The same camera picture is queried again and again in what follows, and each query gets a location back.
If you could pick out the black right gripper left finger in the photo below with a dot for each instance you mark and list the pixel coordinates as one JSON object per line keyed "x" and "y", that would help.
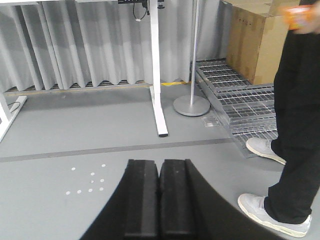
{"x": 132, "y": 211}

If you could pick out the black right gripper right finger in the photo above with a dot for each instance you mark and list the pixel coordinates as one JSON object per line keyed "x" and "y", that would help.
{"x": 191, "y": 209}

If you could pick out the grey sneaker near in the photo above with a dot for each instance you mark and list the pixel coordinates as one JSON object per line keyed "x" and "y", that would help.
{"x": 253, "y": 206}

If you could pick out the grey sneaker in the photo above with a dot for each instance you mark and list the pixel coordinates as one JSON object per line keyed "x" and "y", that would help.
{"x": 253, "y": 206}
{"x": 262, "y": 148}

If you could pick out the grey sneaker far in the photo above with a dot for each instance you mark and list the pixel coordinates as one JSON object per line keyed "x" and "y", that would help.
{"x": 262, "y": 148}

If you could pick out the grey round-base pole stand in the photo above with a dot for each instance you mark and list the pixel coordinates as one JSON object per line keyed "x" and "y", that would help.
{"x": 193, "y": 105}

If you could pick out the metal grating platform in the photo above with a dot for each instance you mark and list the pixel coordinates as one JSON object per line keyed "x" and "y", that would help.
{"x": 244, "y": 109}

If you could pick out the person in black trousers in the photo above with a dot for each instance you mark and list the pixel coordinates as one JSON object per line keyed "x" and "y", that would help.
{"x": 297, "y": 108}

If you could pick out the brown cardboard box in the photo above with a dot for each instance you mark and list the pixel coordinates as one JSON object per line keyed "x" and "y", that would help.
{"x": 256, "y": 38}

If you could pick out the grey curtain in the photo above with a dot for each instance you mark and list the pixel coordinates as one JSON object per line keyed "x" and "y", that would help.
{"x": 66, "y": 43}

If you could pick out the white desk frame leg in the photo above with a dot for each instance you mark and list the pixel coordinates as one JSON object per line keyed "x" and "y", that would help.
{"x": 155, "y": 89}

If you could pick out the white desk frame foot left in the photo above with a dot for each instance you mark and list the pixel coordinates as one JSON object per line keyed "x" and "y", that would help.
{"x": 8, "y": 115}

